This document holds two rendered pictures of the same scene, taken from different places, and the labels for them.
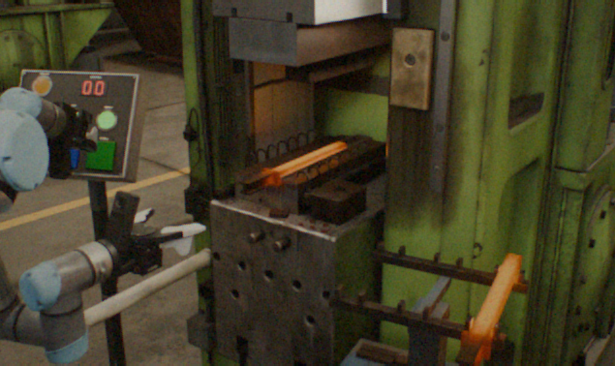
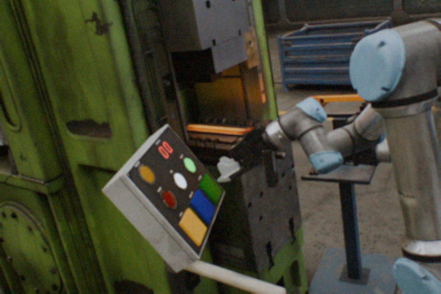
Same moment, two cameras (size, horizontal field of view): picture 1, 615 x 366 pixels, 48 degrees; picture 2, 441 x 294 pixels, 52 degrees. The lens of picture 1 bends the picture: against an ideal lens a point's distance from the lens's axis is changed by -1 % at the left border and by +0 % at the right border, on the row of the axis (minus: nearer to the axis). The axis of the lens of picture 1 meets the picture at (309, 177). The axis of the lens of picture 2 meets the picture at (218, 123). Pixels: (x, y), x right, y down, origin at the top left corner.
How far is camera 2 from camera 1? 2.33 m
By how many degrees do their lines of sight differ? 80
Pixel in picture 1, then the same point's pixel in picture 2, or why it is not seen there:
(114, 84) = (168, 139)
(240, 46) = (220, 63)
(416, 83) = (254, 52)
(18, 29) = not seen: outside the picture
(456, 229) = (272, 115)
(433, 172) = (262, 94)
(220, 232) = (249, 186)
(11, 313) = not seen: hidden behind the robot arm
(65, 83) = (152, 160)
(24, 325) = not seen: hidden behind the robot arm
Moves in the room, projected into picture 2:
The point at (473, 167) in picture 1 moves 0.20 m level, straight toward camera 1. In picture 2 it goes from (270, 82) to (312, 77)
